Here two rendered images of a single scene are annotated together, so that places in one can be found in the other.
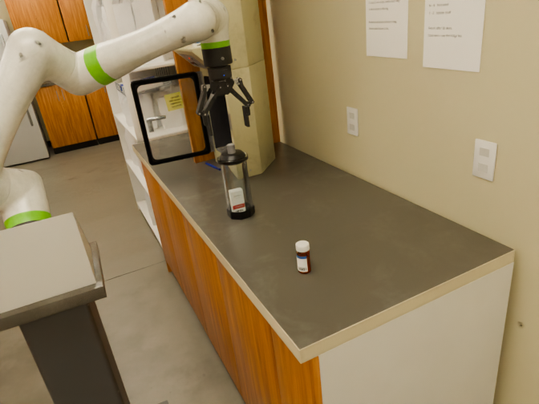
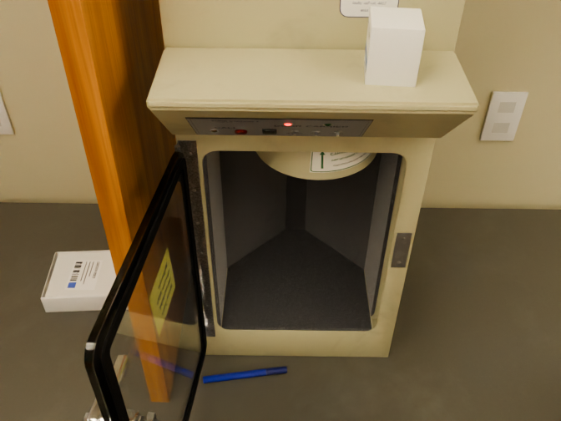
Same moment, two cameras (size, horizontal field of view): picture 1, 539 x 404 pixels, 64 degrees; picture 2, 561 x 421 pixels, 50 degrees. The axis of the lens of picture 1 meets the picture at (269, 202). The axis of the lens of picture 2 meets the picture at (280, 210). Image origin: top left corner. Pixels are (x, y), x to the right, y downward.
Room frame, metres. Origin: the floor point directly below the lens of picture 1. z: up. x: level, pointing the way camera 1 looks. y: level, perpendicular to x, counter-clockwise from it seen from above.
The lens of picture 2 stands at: (1.73, 0.75, 1.80)
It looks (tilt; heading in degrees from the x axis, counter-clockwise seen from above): 41 degrees down; 294
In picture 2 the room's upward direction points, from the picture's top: 1 degrees clockwise
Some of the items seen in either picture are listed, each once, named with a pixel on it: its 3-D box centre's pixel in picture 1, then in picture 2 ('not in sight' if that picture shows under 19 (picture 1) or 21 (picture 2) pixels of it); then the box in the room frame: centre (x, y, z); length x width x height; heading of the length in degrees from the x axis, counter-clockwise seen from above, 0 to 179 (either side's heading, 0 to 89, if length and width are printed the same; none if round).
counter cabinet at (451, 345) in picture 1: (266, 268); not in sight; (1.81, 0.05, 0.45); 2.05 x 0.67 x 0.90; 24
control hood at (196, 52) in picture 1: (196, 58); (309, 114); (1.92, 0.23, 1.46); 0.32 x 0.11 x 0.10; 24
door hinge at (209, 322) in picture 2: (206, 113); (198, 256); (2.08, 0.25, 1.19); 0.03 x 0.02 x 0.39; 24
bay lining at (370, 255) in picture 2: (243, 111); (298, 198); (2.00, 0.07, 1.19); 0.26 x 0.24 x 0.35; 24
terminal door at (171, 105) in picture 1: (172, 119); (164, 348); (2.04, 0.40, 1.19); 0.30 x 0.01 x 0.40; 106
